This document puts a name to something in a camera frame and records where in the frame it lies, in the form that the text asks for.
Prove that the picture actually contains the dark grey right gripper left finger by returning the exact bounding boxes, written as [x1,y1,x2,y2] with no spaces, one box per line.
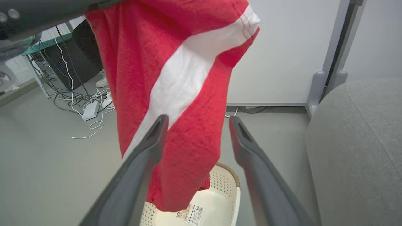
[79,114,169,226]

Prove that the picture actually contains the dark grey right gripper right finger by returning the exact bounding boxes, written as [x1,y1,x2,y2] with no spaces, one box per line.
[229,116,314,226]

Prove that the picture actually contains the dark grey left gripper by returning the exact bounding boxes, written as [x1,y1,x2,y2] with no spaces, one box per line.
[0,0,123,62]

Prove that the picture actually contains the red cloth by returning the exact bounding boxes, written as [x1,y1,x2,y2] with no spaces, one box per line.
[85,0,261,212]

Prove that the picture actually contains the grey padded chair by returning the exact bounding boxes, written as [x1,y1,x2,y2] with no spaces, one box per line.
[305,78,402,226]

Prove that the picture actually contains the teal top desk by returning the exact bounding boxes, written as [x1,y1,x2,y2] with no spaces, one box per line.
[20,33,73,99]

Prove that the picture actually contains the black computer tower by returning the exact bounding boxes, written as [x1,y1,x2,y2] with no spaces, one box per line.
[33,19,104,92]

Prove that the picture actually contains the cream perforated laundry basket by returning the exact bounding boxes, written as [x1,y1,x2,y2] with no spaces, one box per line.
[140,162,241,226]

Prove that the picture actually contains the paper barcode label sticker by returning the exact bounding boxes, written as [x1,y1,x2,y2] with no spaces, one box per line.
[176,203,204,225]

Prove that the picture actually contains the white shoe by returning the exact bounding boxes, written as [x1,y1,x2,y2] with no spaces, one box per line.
[95,75,109,88]

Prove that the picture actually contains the long thin white cable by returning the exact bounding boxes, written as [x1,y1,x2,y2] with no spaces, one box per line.
[71,111,105,140]

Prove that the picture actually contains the black cable bundle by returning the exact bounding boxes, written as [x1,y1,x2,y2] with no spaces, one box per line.
[31,47,115,115]

